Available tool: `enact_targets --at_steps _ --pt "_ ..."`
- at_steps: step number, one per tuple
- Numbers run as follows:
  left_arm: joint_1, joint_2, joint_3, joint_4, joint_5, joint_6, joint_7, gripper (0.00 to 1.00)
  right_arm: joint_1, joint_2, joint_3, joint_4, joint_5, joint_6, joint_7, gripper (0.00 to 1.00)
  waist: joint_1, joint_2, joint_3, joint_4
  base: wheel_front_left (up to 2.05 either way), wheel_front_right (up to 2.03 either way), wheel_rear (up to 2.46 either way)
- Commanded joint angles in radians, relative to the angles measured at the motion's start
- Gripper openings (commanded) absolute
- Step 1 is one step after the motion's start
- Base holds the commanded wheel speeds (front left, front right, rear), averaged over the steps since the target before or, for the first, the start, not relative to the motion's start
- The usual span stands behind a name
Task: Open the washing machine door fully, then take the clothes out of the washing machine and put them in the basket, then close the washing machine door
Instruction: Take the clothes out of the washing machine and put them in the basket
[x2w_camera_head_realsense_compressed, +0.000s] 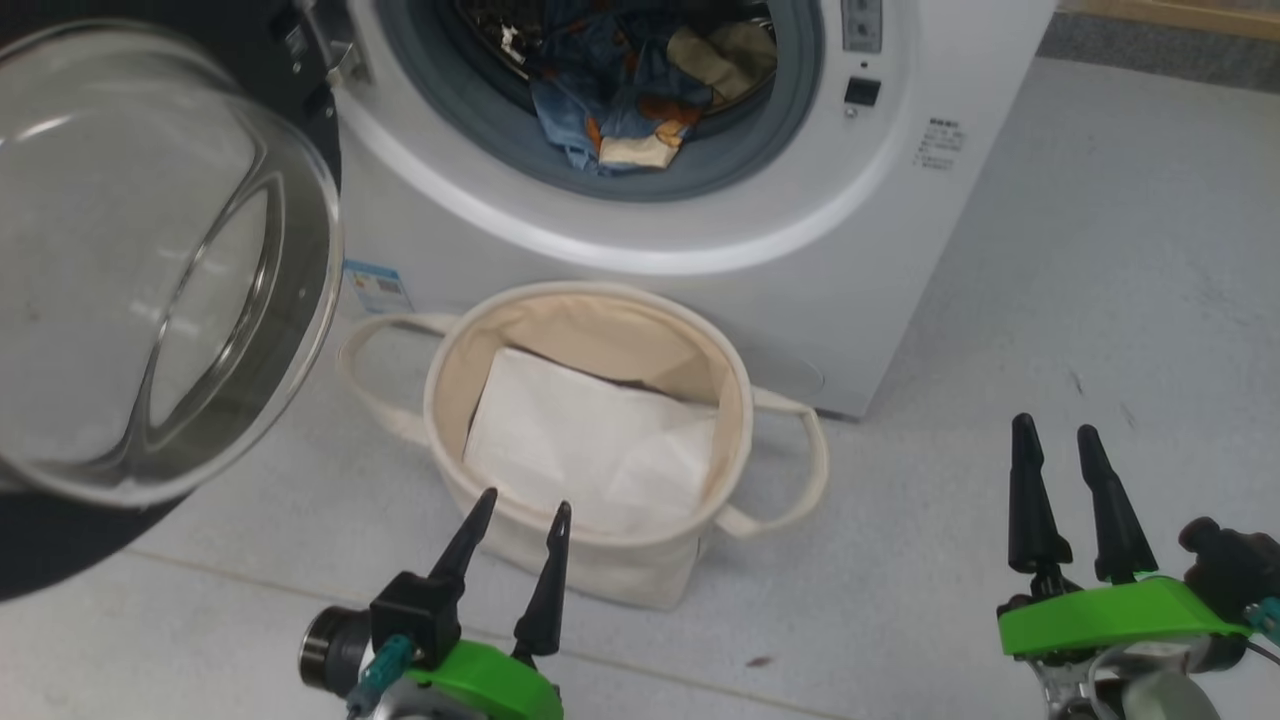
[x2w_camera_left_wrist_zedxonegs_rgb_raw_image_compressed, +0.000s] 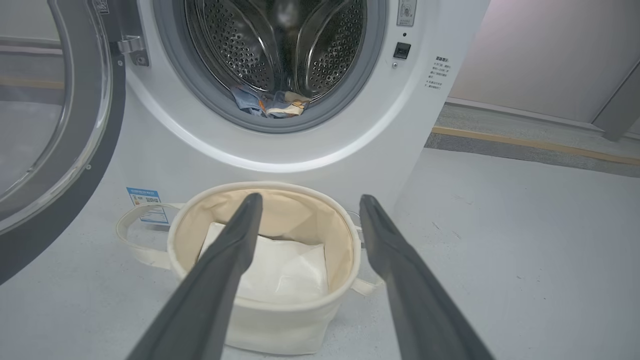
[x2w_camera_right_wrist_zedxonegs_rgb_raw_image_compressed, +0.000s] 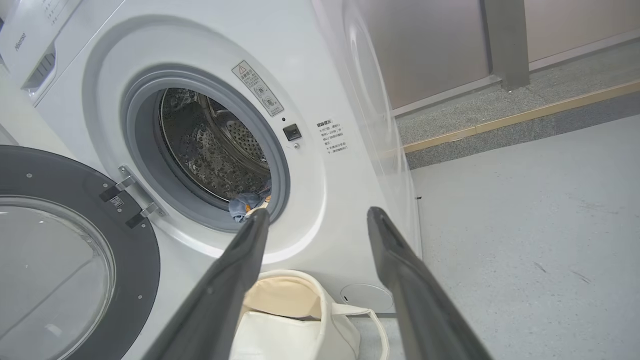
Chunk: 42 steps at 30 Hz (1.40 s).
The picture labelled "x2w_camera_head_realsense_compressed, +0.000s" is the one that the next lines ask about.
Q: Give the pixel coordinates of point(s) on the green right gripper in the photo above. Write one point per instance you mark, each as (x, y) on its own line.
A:
(1110, 615)

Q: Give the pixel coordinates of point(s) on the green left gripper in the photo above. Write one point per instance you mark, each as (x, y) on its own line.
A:
(490, 685)

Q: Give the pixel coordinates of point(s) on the blue orange patterned cloth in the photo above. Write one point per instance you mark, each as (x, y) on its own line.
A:
(600, 90)

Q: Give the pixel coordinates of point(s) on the round glass washer door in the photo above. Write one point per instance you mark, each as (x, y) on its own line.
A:
(120, 260)

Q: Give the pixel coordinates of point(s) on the cream canvas laundry basket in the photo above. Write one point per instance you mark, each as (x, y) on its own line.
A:
(600, 570)

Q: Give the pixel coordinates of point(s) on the white pad inside basket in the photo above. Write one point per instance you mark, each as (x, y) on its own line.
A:
(570, 440)

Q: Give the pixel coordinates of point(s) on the white front-load washing machine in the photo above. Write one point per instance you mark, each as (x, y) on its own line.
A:
(850, 260)

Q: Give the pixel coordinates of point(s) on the small printed text label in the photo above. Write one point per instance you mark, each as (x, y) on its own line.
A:
(940, 143)

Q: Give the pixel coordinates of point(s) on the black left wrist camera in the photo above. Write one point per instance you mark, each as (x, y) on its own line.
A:
(415, 615)

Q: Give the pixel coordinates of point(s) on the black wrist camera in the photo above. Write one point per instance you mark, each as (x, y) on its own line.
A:
(1235, 565)
(415, 615)

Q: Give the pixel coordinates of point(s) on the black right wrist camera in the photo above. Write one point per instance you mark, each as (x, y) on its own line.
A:
(1235, 565)

